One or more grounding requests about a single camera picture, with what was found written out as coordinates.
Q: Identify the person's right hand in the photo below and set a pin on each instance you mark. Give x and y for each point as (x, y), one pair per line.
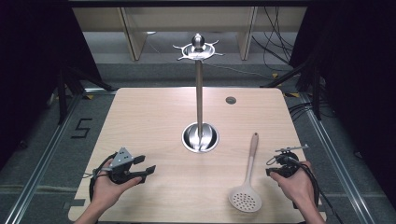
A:
(294, 185)

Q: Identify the light wooden shelf unit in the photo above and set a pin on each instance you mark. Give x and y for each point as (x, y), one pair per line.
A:
(186, 21)

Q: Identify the aluminium floor rail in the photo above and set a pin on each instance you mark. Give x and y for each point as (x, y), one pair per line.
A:
(336, 155)
(46, 152)

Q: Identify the beige slotted skimmer spoon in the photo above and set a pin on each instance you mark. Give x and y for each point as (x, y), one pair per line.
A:
(247, 186)

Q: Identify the metal utensil hanging stand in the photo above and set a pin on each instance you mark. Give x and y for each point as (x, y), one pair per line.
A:
(199, 102)

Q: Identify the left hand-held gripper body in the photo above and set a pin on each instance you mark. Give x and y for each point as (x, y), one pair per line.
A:
(122, 161)

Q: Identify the black metal stand legs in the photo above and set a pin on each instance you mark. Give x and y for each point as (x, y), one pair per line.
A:
(67, 90)
(311, 84)

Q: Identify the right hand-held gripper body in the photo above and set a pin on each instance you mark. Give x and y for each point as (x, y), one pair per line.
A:
(288, 161)

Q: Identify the person's left hand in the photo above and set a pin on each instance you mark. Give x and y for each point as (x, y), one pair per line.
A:
(107, 189)

